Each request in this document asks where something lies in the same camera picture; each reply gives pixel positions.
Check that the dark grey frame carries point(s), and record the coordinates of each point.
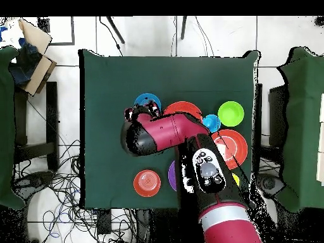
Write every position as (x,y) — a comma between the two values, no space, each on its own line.
(73,33)

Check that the black tripod leg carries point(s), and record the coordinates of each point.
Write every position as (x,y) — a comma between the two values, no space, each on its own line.
(183,27)
(116,30)

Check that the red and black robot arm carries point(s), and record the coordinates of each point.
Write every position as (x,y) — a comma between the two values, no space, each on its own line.
(172,129)

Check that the blue cup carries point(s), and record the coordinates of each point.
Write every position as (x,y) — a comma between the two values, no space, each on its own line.
(212,122)

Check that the purple bowl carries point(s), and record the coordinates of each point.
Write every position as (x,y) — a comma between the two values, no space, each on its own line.
(172,177)

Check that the green cloth covered table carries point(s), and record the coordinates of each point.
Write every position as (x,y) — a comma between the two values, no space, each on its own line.
(6,126)
(301,126)

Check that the yellow cup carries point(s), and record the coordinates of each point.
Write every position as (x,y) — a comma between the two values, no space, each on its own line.
(236,178)

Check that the green bowl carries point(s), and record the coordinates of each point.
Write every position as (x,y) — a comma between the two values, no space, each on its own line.
(230,113)

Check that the large orange bowl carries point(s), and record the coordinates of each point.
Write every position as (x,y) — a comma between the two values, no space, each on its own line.
(236,146)
(183,107)

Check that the black box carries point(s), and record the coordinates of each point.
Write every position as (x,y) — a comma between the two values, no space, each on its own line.
(104,221)

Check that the blue cloth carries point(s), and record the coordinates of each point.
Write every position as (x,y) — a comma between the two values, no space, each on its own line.
(25,63)

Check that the dark green tablecloth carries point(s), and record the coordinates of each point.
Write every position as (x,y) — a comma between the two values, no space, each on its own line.
(164,76)

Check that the black stool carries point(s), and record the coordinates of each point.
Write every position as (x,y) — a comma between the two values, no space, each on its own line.
(52,114)

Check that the cardboard box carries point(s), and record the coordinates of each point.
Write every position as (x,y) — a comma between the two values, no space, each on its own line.
(39,73)

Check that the small blue bowl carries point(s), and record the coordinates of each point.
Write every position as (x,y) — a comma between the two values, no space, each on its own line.
(145,97)

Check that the small orange bowl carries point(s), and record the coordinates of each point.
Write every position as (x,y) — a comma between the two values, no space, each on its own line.
(147,183)

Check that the grey pedestal foot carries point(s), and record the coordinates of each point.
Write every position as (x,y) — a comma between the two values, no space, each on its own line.
(33,183)
(269,184)

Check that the black stand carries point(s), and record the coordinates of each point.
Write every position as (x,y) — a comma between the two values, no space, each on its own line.
(277,114)

